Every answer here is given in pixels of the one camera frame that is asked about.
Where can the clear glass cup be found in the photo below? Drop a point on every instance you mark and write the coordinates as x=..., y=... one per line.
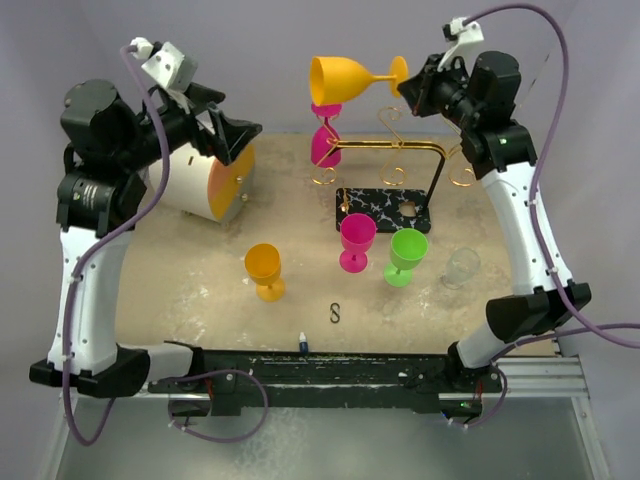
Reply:
x=462, y=266

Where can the pink wine glass on table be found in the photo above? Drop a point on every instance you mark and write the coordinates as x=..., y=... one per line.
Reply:
x=357, y=233

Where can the orange wine glass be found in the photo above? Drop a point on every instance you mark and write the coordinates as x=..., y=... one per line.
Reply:
x=263, y=265
x=336, y=80

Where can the small white dropper bottle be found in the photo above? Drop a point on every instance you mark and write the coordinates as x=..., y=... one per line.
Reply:
x=303, y=344

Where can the aluminium frame rail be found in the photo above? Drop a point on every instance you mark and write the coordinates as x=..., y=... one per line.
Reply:
x=544, y=377

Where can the pink wine glass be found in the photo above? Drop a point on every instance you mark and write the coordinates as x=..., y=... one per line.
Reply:
x=357, y=233
x=322, y=151

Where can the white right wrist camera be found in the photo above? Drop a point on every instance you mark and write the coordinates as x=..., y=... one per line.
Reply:
x=462, y=35

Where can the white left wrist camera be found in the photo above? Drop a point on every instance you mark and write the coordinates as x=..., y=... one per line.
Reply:
x=164, y=63

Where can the black marble rack base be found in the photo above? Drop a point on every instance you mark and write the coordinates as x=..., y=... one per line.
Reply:
x=391, y=209

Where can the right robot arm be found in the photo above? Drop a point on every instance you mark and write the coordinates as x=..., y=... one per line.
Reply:
x=501, y=153

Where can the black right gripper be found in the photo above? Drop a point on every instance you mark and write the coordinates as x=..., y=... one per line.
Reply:
x=418, y=89

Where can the black S hook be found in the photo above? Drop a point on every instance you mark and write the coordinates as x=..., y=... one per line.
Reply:
x=335, y=315

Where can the orange wine glass front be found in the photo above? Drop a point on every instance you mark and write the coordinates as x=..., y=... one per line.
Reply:
x=263, y=265

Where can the white round drawer box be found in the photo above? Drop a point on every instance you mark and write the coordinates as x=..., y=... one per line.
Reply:
x=203, y=186

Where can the gold wire wine glass rack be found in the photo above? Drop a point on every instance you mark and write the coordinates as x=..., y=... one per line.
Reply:
x=390, y=174

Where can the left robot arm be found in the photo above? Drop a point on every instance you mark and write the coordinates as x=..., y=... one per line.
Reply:
x=99, y=202

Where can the green wine glass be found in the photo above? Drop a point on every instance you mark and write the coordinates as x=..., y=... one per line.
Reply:
x=408, y=247

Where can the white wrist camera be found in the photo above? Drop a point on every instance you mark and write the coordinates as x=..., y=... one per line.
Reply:
x=164, y=63
x=462, y=35

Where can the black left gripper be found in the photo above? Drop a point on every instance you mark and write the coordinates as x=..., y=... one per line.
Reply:
x=228, y=135

